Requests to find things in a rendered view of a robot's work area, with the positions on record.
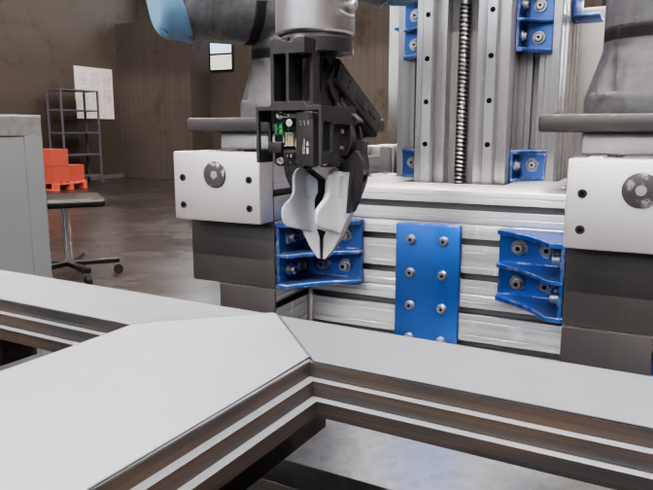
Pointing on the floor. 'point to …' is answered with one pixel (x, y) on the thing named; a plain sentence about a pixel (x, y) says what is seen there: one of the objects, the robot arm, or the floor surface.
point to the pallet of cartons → (61, 171)
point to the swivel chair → (70, 231)
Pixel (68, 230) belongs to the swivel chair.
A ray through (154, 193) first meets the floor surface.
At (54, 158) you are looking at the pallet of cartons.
